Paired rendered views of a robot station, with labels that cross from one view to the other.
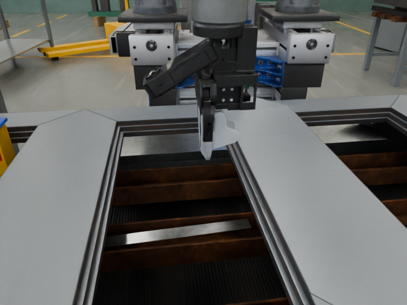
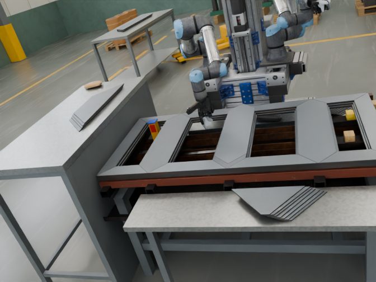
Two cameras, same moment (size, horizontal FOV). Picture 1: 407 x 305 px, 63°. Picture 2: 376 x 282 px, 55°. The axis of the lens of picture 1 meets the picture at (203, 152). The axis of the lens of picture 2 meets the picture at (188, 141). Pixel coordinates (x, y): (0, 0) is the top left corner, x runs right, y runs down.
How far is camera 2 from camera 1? 170 cm
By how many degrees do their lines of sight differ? 25
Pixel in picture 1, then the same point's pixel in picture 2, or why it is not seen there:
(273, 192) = (222, 137)
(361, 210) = (241, 141)
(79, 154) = (176, 129)
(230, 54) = (204, 103)
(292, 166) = (234, 130)
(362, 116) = (283, 111)
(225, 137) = (207, 123)
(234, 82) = (205, 110)
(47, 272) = (166, 153)
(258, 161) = (225, 129)
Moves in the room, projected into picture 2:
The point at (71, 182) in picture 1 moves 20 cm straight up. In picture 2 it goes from (173, 136) to (165, 108)
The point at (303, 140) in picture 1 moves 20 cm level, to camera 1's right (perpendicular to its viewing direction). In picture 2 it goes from (246, 122) to (278, 121)
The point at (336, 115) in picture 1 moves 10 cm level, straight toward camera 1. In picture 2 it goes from (271, 111) to (263, 118)
